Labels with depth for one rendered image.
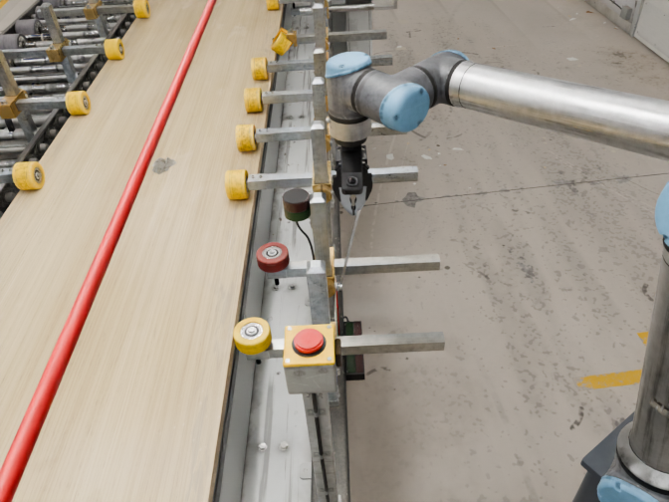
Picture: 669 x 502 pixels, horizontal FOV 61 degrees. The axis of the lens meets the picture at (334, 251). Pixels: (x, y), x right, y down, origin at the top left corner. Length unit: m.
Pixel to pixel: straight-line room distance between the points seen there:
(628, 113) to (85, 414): 1.09
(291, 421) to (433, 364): 0.99
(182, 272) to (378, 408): 1.04
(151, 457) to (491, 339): 1.61
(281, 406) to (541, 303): 1.46
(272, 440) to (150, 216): 0.68
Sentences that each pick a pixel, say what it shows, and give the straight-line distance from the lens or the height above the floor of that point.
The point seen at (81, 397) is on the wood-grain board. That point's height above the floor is 0.90.
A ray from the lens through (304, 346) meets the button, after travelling 0.78.
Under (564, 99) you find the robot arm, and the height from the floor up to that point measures 1.38.
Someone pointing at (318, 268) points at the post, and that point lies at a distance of 1.04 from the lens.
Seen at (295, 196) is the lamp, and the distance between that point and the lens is 1.26.
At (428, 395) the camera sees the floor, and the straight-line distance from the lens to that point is 2.23.
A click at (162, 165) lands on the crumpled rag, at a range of 1.83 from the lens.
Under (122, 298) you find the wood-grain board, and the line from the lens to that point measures 1.42.
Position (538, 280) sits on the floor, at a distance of 2.71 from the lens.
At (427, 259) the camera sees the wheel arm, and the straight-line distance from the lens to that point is 1.45.
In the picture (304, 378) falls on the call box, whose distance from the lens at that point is 0.80.
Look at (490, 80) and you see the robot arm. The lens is 1.11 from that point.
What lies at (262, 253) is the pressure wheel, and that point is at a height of 0.91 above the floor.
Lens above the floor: 1.84
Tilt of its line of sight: 42 degrees down
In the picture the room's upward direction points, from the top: 4 degrees counter-clockwise
